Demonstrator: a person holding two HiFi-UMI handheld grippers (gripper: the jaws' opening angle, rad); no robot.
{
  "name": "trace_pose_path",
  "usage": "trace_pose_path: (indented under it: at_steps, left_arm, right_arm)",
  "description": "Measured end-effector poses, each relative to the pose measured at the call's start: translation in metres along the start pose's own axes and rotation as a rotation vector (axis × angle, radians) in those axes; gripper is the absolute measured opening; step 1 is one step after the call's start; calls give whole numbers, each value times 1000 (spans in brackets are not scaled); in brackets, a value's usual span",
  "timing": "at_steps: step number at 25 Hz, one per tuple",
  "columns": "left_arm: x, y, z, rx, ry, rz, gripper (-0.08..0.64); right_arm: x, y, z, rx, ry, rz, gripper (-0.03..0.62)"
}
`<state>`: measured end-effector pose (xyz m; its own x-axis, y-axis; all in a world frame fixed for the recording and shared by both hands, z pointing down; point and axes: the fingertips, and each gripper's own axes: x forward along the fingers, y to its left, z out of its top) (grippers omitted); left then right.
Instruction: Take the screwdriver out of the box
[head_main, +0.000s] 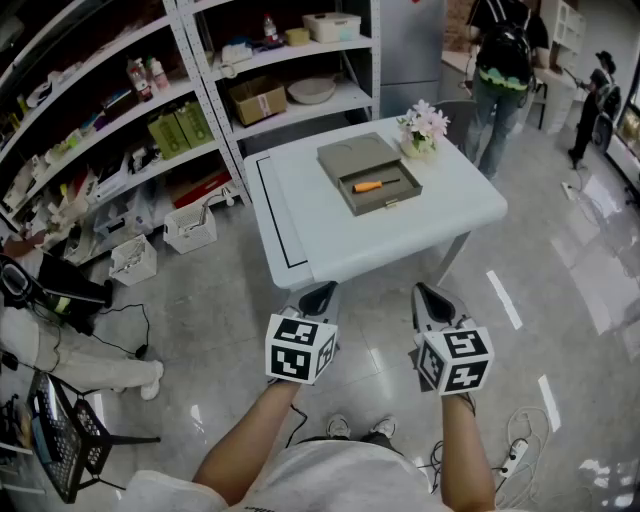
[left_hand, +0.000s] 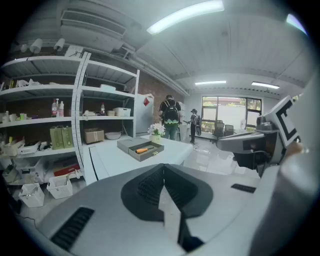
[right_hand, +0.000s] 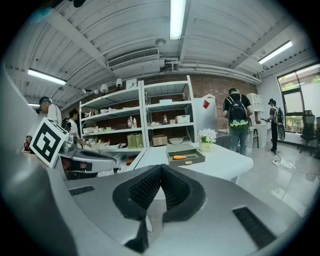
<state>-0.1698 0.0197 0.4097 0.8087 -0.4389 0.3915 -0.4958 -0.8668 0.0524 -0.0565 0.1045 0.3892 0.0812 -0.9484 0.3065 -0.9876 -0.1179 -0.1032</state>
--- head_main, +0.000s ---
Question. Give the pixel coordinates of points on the white pink-label bottle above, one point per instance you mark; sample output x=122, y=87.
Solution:
x=159, y=75

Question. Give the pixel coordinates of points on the silver gooseneck lamp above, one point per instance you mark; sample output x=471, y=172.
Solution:
x=222, y=196

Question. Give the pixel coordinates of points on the silver refrigerator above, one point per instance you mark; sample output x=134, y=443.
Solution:
x=412, y=50

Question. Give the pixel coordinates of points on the white table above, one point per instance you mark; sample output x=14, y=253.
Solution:
x=350, y=235

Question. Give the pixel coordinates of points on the black mesh chair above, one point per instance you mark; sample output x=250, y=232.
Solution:
x=65, y=440

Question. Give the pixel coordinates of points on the red flat box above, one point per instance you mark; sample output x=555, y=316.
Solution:
x=200, y=190

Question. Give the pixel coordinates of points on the small beige round container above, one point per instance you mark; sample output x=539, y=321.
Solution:
x=297, y=37

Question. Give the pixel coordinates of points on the pink flowers in pot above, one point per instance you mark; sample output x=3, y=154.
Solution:
x=424, y=127

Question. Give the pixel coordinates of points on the person's right white shoe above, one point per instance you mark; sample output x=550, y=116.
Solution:
x=384, y=426

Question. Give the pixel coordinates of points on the white power strip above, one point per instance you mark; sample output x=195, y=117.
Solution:
x=515, y=457
x=567, y=190

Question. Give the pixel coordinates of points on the person's white shoe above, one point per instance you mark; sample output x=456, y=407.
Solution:
x=338, y=426
x=384, y=426

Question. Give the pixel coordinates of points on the green carton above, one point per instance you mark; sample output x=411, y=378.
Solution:
x=196, y=125
x=170, y=136

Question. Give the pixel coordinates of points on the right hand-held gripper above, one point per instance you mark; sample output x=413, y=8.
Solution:
x=457, y=357

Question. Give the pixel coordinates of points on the grey chair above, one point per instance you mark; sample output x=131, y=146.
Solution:
x=457, y=120

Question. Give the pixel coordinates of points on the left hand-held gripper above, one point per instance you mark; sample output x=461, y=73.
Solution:
x=300, y=350

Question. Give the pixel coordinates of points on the brown cardboard box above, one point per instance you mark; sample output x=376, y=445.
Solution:
x=257, y=102

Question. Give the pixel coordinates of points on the red-label drink bottle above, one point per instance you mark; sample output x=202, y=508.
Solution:
x=139, y=82

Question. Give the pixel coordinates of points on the person's left forearm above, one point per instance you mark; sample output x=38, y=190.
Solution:
x=245, y=440

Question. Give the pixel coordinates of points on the person's grey t-shirt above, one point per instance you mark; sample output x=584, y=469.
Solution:
x=340, y=480

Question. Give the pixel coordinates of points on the person's left white shoe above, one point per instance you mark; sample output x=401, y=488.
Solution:
x=338, y=426

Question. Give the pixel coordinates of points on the person's right forearm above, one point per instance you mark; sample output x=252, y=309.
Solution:
x=465, y=450

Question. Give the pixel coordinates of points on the black equipment bag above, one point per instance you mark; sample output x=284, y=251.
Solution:
x=70, y=292

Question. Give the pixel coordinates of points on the white metal shelving unit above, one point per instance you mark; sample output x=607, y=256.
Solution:
x=205, y=85

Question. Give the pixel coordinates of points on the red-capped clear bottle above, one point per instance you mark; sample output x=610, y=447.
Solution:
x=270, y=29

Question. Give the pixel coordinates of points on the beige shallow bowl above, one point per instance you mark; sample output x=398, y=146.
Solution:
x=311, y=91

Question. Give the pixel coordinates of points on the grey drawer box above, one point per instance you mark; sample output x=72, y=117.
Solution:
x=350, y=155

